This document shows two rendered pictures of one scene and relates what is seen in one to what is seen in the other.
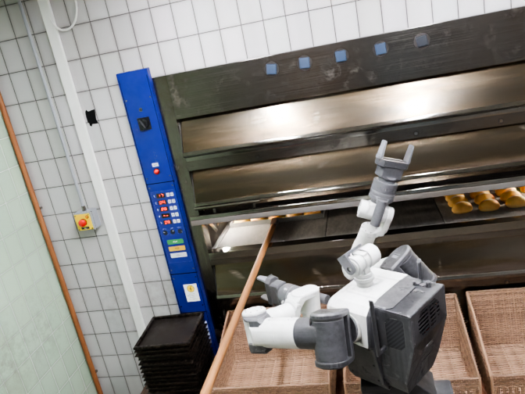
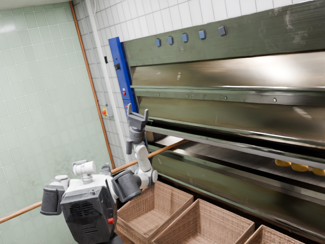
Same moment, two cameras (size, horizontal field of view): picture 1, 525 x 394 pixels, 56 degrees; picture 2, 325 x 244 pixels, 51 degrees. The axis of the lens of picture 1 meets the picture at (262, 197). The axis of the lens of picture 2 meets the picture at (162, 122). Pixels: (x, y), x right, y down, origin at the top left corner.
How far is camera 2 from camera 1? 189 cm
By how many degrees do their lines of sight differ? 43
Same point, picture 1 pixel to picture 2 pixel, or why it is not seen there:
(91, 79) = (103, 40)
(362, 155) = (203, 105)
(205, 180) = (143, 102)
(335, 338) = (44, 200)
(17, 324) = (74, 152)
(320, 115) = (180, 74)
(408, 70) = (217, 52)
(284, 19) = (160, 12)
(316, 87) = (176, 56)
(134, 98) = (114, 53)
